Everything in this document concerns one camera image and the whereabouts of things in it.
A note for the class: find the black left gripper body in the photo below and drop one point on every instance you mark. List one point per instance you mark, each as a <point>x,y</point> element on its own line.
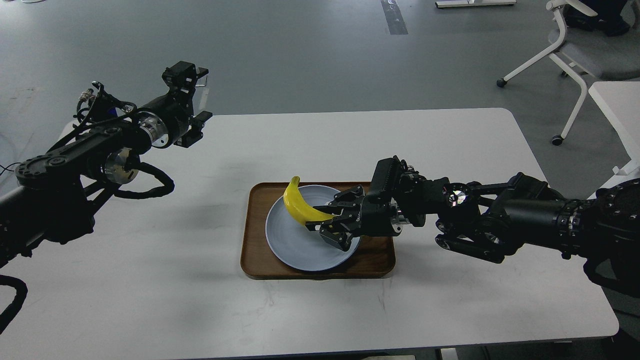
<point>164,119</point>

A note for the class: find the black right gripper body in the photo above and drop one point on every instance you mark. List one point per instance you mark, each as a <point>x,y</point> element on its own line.
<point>376,212</point>

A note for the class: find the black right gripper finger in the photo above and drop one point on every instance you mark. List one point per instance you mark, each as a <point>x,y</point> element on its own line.
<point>347,204</point>
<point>340,231</point>

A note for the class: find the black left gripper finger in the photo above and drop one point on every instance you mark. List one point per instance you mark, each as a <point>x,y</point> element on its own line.
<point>182,80</point>
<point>194,132</point>

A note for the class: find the light blue plate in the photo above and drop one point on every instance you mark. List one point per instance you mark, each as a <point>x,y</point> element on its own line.
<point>298,247</point>

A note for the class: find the yellow banana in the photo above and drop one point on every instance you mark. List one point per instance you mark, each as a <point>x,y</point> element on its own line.
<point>298,208</point>

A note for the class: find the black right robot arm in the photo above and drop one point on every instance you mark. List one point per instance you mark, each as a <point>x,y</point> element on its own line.
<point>492,221</point>

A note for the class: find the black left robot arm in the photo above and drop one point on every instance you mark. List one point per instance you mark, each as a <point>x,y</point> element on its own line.
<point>59,192</point>

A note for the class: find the brown wooden tray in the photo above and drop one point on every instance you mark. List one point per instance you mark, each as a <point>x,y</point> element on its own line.
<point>374,258</point>

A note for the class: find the white furniture base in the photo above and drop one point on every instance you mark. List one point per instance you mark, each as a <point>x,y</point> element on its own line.
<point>447,4</point>

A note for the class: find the white office chair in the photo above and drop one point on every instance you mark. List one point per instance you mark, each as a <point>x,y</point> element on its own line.
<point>577,53</point>

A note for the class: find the white side table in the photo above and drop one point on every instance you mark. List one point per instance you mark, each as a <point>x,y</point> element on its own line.
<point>619,101</point>

